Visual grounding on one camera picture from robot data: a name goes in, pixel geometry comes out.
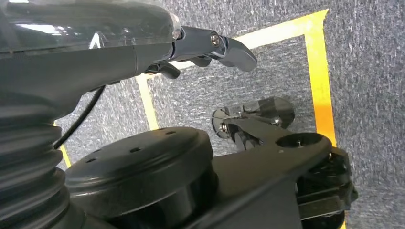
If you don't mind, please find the yellow floor tape square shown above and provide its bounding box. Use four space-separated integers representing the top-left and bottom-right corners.
136 9 347 229
53 121 72 168

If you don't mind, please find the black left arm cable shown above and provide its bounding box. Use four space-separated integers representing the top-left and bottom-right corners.
53 85 107 150

